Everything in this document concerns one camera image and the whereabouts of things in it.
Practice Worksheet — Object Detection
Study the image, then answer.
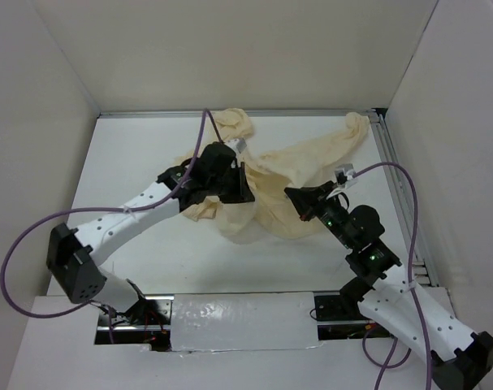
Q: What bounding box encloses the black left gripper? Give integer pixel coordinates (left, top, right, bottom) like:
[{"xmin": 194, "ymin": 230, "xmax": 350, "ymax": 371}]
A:
[{"xmin": 207, "ymin": 162, "xmax": 254, "ymax": 204}]

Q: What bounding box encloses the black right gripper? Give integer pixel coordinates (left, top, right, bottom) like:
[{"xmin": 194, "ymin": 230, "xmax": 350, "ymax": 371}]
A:
[{"xmin": 284, "ymin": 180, "xmax": 355, "ymax": 248}]

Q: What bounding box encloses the cream yellow jacket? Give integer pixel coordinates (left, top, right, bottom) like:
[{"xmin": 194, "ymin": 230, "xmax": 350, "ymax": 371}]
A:
[{"xmin": 182, "ymin": 112, "xmax": 370, "ymax": 240}]

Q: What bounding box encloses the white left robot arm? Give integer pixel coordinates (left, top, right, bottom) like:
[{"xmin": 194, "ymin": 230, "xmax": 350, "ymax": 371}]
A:
[{"xmin": 46, "ymin": 139, "xmax": 255, "ymax": 324}]

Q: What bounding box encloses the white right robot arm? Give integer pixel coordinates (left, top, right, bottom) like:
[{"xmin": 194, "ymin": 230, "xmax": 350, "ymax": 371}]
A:
[{"xmin": 284, "ymin": 181, "xmax": 493, "ymax": 389}]

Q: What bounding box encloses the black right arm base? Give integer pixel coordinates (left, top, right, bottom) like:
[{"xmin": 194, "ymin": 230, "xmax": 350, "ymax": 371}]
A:
[{"xmin": 309, "ymin": 277, "xmax": 390, "ymax": 341}]

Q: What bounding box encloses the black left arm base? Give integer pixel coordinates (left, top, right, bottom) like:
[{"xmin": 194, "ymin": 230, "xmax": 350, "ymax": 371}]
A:
[{"xmin": 94, "ymin": 297, "xmax": 174, "ymax": 352}]

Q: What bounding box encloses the white taped front board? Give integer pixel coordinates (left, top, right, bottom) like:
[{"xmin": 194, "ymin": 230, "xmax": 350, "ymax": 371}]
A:
[{"xmin": 171, "ymin": 292, "xmax": 320, "ymax": 352}]

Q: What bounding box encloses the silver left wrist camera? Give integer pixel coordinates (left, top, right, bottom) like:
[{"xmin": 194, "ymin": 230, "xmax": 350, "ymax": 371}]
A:
[{"xmin": 224, "ymin": 138, "xmax": 247, "ymax": 156}]

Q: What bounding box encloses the aluminium frame rail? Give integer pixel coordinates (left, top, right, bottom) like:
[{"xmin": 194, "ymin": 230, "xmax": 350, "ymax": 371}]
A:
[{"xmin": 97, "ymin": 108, "xmax": 440, "ymax": 287}]

